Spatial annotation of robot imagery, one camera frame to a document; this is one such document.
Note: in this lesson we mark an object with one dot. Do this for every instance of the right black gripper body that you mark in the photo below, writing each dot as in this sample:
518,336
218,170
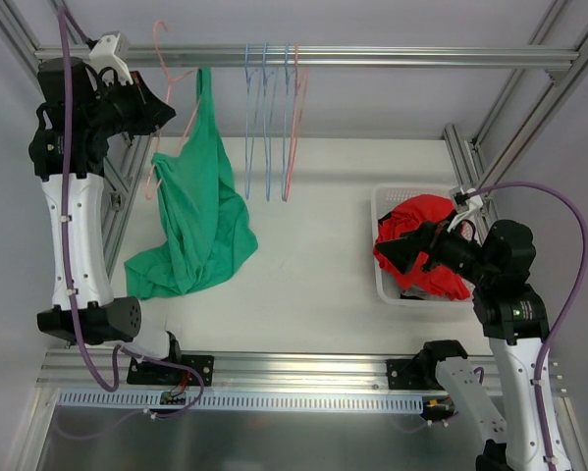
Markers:
431,248

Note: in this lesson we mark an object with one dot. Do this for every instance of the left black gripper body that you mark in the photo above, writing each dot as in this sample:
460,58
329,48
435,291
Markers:
133,105

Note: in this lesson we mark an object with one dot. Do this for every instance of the black tank top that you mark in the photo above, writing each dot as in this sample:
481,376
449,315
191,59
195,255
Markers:
405,218

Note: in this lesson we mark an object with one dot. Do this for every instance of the red tank top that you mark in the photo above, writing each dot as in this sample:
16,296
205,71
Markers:
455,288

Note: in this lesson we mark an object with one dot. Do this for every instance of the pink hanger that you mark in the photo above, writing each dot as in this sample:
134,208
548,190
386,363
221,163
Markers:
150,190
299,87

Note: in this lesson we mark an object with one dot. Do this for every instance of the blue hanger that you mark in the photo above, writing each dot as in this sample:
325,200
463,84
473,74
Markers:
248,139
285,126
266,122

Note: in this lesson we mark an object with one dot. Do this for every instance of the green tank top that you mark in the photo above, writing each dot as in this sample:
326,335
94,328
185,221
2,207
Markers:
205,221

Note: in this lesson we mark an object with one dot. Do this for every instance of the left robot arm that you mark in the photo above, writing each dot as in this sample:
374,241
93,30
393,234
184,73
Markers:
81,111

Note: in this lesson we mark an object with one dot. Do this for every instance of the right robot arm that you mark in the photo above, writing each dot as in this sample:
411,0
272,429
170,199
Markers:
525,436

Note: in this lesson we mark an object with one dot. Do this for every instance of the white plastic basket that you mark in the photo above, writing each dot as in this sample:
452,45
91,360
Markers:
384,198

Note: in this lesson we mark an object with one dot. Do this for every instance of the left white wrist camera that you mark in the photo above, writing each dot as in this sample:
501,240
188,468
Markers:
109,53

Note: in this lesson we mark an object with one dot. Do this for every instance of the aluminium hanging rail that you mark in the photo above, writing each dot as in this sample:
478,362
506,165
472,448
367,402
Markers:
527,57

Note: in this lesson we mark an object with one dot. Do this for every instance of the aluminium front rail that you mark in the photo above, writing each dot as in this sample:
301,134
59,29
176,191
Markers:
277,372

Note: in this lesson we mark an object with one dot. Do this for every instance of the white slotted cable duct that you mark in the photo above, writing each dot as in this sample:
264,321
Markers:
246,401

